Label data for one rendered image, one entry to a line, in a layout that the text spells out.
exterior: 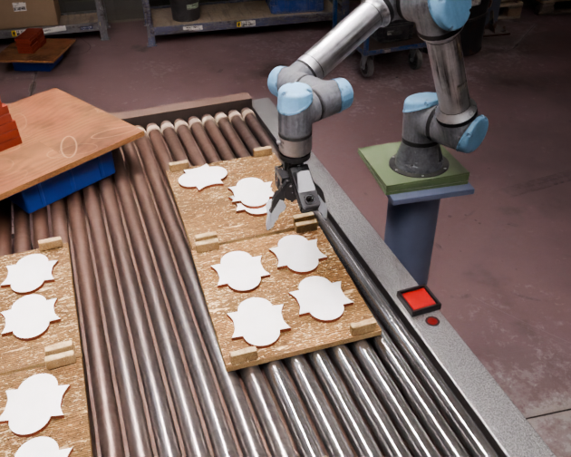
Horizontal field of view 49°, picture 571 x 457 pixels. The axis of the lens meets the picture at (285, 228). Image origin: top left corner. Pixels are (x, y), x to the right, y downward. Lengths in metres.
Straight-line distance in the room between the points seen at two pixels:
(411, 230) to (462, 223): 1.31
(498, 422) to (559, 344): 1.57
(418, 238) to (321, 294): 0.73
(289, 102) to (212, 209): 0.53
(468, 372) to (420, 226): 0.81
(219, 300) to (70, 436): 0.44
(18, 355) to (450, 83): 1.24
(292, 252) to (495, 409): 0.61
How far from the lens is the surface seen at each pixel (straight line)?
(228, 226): 1.70
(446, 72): 1.73
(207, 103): 2.34
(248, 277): 1.51
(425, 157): 1.98
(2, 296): 1.62
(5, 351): 1.48
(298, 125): 1.37
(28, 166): 1.90
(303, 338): 1.37
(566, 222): 3.58
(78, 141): 1.98
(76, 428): 1.29
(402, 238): 2.13
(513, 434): 1.31
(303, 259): 1.56
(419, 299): 1.50
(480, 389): 1.36
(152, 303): 1.52
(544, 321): 2.94
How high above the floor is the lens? 1.93
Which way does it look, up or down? 36 degrees down
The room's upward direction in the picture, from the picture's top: 1 degrees counter-clockwise
